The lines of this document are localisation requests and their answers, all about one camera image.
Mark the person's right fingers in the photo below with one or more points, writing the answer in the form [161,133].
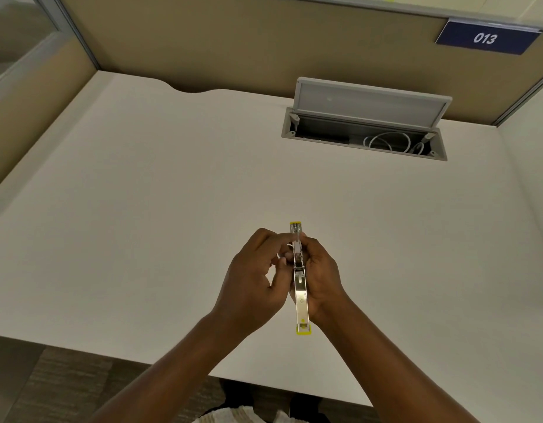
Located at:
[313,253]

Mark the person's left thumb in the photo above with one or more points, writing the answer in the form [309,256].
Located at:
[282,281]

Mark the yellow and metal stapler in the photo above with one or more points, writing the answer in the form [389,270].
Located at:
[301,299]

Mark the person's white garment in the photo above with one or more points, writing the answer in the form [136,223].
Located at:
[236,414]

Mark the person's right forearm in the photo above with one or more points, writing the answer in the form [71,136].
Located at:
[377,370]

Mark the person's right hand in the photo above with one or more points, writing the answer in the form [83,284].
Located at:
[324,286]

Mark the beige side partition with glass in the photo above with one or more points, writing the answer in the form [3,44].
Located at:
[29,105]

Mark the person's left forearm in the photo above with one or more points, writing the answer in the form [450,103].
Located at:
[183,374]

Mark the blue number sign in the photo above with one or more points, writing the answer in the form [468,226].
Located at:
[485,38]

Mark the beige desk partition panel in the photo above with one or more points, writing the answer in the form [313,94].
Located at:
[236,43]

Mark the person's left hand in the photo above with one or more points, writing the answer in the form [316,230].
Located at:
[247,286]

